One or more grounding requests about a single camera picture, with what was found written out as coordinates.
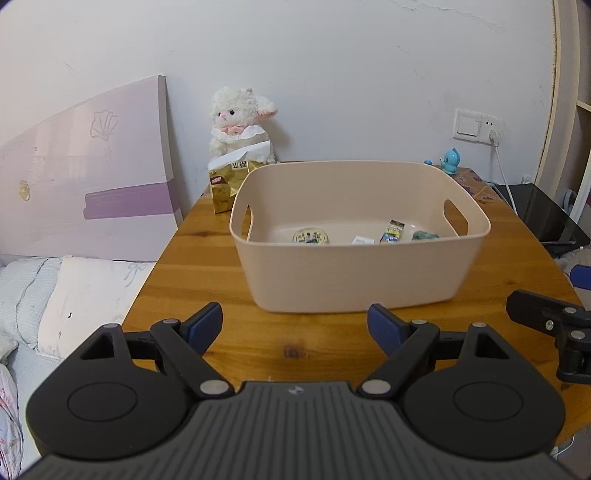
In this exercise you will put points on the white plush lamb toy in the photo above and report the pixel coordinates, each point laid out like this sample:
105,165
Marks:
237,117

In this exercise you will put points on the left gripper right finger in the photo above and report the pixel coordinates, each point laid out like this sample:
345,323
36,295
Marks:
409,347

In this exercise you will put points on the green knitted cloth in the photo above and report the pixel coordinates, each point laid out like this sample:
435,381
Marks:
421,235

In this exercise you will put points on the wooden shelf unit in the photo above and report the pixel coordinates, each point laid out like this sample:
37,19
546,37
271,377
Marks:
564,170

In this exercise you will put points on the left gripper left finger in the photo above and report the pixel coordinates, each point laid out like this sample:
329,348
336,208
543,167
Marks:
182,345

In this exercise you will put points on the colourful cartoon long box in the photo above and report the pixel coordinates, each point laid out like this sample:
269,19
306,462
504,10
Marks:
393,232

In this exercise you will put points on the white pillow with bow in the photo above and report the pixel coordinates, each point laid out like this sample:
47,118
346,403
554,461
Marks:
88,294

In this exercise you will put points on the round cartoon tin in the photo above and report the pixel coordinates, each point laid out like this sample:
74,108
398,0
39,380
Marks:
310,235

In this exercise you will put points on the gold snack bag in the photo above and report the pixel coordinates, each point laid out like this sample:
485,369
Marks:
225,179

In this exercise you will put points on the light blue quilted bedding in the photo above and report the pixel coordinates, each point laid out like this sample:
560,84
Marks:
26,286

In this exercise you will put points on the beige plastic storage basket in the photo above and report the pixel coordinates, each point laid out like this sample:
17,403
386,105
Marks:
348,199

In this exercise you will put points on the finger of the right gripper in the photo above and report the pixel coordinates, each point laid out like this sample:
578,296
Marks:
566,323

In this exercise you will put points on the white wall switch socket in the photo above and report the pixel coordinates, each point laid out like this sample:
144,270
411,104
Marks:
477,127

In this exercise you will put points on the black tablet device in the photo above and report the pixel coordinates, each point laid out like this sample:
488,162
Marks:
549,223

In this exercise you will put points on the blue bird figurine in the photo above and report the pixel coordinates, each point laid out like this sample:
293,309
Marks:
450,162

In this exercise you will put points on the pink purple headboard panel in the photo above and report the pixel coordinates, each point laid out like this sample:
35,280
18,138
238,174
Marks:
95,180

